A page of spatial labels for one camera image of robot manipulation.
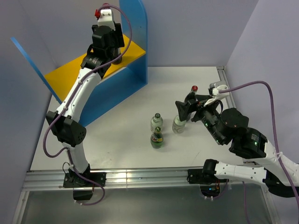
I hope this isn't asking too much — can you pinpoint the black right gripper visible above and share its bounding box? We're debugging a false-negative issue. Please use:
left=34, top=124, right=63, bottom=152
left=173, top=94, right=223, bottom=144

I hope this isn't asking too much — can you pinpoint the cola bottle without cap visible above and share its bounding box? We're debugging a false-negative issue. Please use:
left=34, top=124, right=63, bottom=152
left=113, top=48, right=122, bottom=65

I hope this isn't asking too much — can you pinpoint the green Perrier glass bottle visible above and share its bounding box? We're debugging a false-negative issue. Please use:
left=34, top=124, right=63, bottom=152
left=150, top=126, right=164, bottom=149

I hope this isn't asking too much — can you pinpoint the cola bottle with red cap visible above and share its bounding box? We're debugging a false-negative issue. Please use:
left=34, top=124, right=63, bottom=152
left=184, top=85, right=198, bottom=103

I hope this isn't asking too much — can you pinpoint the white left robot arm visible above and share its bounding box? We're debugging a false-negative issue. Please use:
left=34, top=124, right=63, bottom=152
left=46, top=23, right=125, bottom=186

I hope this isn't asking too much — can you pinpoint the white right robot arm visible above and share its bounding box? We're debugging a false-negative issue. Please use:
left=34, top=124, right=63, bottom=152
left=175, top=99, right=299, bottom=198

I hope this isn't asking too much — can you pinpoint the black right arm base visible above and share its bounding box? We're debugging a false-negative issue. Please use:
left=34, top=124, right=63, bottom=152
left=186, top=168, right=229, bottom=201

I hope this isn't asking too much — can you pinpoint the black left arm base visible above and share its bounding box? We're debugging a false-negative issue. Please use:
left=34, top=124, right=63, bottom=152
left=63, top=172, right=106, bottom=201

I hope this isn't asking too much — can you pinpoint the blue and yellow shelf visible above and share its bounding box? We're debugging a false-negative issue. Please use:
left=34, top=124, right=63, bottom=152
left=11, top=0, right=148, bottom=126

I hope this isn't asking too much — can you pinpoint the clear glass bottle green cap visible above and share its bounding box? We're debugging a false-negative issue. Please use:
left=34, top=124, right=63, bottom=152
left=150, top=113, right=163, bottom=132

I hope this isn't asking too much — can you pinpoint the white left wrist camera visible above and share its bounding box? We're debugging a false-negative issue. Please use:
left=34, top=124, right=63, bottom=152
left=95, top=8, right=115, bottom=30

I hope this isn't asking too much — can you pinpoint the aluminium table edge rail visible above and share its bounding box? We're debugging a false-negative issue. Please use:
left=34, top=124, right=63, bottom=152
left=216, top=66, right=236, bottom=108

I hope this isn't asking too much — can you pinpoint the aluminium front mounting rail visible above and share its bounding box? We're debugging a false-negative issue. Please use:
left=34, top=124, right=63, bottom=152
left=21, top=165, right=266, bottom=191

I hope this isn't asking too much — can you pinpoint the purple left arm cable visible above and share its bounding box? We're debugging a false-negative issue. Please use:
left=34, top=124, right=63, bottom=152
left=43, top=2, right=133, bottom=206

